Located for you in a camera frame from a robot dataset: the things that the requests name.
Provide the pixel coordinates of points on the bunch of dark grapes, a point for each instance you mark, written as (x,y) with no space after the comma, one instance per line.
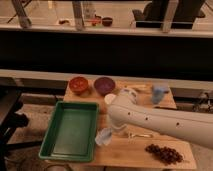
(165,154)

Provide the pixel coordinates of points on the white paper cup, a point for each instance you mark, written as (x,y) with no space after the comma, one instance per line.
(108,99)

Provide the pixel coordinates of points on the dark bowl in background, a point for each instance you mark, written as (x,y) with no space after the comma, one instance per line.
(107,21)

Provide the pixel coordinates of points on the blue cloth toy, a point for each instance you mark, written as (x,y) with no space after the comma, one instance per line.
(158,92)

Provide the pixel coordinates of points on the red bowl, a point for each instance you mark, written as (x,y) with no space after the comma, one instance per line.
(78,85)

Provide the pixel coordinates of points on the black office chair background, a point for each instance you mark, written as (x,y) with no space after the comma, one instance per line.
(180,14)

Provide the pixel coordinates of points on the purple bowl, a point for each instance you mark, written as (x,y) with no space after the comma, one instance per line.
(104,85)

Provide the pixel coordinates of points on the silver fork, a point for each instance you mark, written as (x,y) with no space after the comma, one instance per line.
(132,135)

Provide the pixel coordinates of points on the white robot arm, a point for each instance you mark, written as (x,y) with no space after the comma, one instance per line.
(193,127)

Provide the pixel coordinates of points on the wooden board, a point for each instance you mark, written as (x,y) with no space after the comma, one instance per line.
(130,152)

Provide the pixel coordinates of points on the black chair at left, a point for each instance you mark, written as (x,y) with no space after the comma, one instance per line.
(9,119)

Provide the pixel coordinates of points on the green plastic tray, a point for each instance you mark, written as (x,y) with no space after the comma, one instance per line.
(71,132)

